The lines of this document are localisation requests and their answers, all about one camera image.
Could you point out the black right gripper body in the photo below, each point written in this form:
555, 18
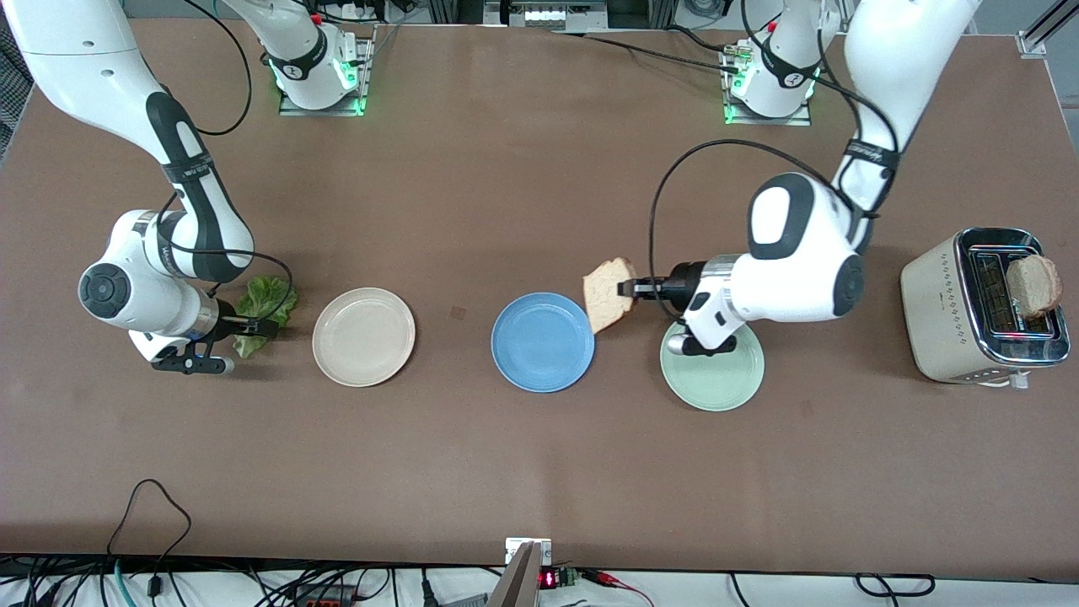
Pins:
229, 324

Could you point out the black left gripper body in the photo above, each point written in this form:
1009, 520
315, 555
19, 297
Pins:
679, 285

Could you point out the green lettuce leaf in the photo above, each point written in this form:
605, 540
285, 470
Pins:
268, 299

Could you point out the toast bread slice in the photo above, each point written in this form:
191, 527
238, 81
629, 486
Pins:
1037, 285
605, 299

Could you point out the pale green round plate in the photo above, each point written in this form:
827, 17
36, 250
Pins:
716, 379

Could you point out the beige round plate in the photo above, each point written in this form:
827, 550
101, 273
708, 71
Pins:
363, 337

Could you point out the blue round plate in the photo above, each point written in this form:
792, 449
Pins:
539, 341

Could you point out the cream steel toaster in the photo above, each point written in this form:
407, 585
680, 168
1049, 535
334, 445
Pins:
936, 312

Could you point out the orange power strip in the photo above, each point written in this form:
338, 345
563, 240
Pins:
324, 601

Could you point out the grey electronics box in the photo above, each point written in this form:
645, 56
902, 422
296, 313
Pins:
548, 13

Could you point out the red black clip lead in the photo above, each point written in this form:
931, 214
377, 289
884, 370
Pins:
620, 583

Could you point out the red digit display board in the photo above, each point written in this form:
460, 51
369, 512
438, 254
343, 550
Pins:
558, 578

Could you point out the grey mesh chair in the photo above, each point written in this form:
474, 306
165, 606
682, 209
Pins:
10, 101

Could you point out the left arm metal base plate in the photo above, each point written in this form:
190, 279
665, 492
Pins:
759, 120

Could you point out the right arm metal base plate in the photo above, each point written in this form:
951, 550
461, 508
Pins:
367, 76

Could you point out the white metal mount bracket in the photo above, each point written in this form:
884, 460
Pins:
516, 548

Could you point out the aluminium profile post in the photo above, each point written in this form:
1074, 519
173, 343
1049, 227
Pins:
518, 582

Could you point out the aluminium table corner bracket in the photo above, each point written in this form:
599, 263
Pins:
1033, 44

